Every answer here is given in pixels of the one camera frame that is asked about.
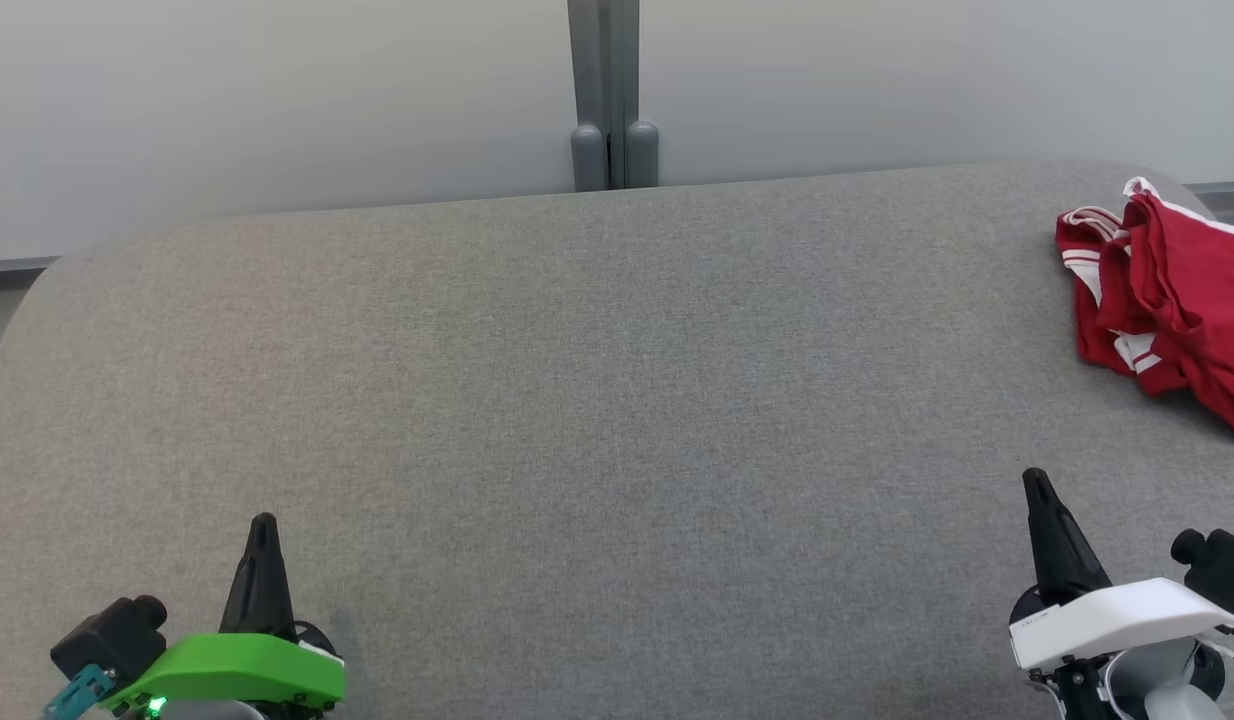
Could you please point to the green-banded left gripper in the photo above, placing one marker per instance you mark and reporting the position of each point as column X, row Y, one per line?
column 237, row 670

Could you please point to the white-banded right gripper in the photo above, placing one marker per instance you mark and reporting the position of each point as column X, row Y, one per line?
column 1117, row 615

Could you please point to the red shorts with white trim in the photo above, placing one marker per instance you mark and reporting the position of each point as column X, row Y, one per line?
column 1197, row 290

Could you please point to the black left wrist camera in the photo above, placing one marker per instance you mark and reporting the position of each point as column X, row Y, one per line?
column 112, row 635

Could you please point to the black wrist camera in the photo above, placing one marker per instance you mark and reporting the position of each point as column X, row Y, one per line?
column 112, row 635
column 1222, row 570

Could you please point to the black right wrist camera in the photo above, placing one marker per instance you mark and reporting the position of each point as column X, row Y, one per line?
column 1222, row 570

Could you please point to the grey metal partition post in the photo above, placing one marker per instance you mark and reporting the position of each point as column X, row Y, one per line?
column 614, row 90

